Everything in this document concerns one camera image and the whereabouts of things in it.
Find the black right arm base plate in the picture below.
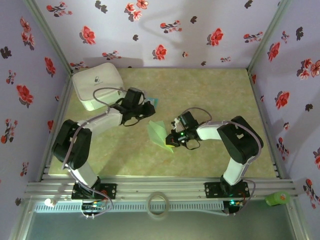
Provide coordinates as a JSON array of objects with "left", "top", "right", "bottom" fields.
[{"left": 204, "top": 181, "right": 251, "bottom": 200}]

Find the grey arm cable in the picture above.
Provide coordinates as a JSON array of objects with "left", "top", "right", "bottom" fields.
[
  {"left": 183, "top": 106, "right": 265, "bottom": 216},
  {"left": 61, "top": 86, "right": 127, "bottom": 220}
]

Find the clear tape roll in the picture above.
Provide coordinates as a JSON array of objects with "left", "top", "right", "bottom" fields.
[{"left": 146, "top": 191, "right": 170, "bottom": 216}]

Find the white zip pouch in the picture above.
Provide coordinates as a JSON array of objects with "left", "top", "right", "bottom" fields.
[{"left": 71, "top": 62, "right": 126, "bottom": 112}]

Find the aluminium frame post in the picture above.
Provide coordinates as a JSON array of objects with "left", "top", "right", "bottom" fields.
[
  {"left": 23, "top": 0, "right": 75, "bottom": 182},
  {"left": 247, "top": 0, "right": 292, "bottom": 180}
]

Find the blue snack packet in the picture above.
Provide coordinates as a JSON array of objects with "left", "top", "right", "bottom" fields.
[{"left": 144, "top": 97, "right": 160, "bottom": 107}]

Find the green plastic container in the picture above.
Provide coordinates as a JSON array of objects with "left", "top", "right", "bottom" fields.
[{"left": 264, "top": 190, "right": 291, "bottom": 207}]

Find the grey left arm cable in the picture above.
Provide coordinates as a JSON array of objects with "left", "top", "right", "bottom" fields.
[{"left": 61, "top": 86, "right": 127, "bottom": 220}]

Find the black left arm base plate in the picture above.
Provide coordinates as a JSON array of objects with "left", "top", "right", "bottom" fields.
[{"left": 71, "top": 183, "right": 118, "bottom": 201}]

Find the aluminium frame rail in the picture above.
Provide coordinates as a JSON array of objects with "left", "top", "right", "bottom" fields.
[{"left": 24, "top": 176, "right": 300, "bottom": 200}]

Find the grey slotted cable duct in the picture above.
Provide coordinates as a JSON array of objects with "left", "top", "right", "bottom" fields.
[{"left": 33, "top": 201, "right": 225, "bottom": 213}]

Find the pale green paper sheet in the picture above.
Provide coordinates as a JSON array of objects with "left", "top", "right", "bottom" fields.
[{"left": 146, "top": 120, "right": 176, "bottom": 154}]

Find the grey right arm cable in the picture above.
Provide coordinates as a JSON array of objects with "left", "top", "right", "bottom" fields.
[{"left": 183, "top": 106, "right": 265, "bottom": 216}]

